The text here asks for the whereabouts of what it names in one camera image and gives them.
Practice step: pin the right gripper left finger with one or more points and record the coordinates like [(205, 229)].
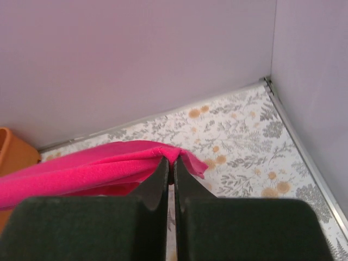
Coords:
[(132, 227)]

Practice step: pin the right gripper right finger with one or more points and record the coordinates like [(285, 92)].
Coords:
[(213, 228)]

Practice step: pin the magenta t shirt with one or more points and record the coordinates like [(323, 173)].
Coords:
[(109, 169)]

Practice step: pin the floral patterned table mat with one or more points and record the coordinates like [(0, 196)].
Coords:
[(250, 151)]

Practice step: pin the orange plastic laundry basket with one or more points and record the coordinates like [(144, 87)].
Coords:
[(16, 155)]

